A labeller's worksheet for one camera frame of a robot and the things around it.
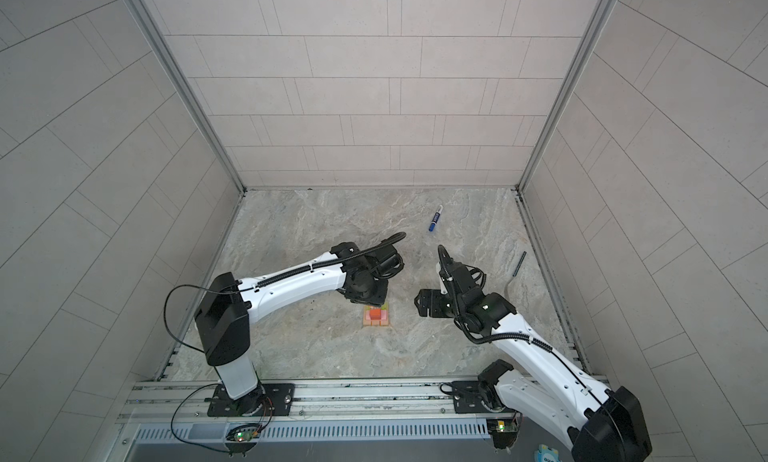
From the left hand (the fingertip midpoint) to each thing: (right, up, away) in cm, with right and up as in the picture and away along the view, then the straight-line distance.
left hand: (387, 300), depth 80 cm
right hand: (+10, 0, -1) cm, 11 cm away
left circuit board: (-30, -24, -16) cm, 42 cm away
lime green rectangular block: (0, +1, -9) cm, 9 cm away
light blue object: (+35, -28, -16) cm, 48 cm away
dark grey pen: (+41, +7, +15) cm, 44 cm away
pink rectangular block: (-1, -5, +3) cm, 5 cm away
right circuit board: (+27, -27, -12) cm, 40 cm away
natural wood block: (-1, -7, +3) cm, 8 cm away
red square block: (-3, -4, 0) cm, 5 cm away
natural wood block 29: (-3, -7, +3) cm, 8 cm away
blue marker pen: (+16, +21, +27) cm, 38 cm away
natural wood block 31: (-6, -7, +3) cm, 10 cm away
